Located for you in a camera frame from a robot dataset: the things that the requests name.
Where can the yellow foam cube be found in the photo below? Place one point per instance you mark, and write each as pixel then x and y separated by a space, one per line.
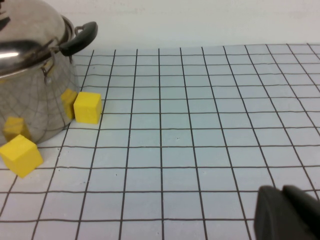
pixel 87 108
pixel 21 157

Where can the stainless steel pot lid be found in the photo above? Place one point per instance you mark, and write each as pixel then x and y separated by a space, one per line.
pixel 30 37

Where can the white grid tablecloth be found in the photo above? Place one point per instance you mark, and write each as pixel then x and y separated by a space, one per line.
pixel 175 150

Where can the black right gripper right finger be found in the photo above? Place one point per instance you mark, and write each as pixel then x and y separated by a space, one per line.
pixel 307 212

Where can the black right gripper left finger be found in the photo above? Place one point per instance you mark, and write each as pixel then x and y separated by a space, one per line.
pixel 272 217

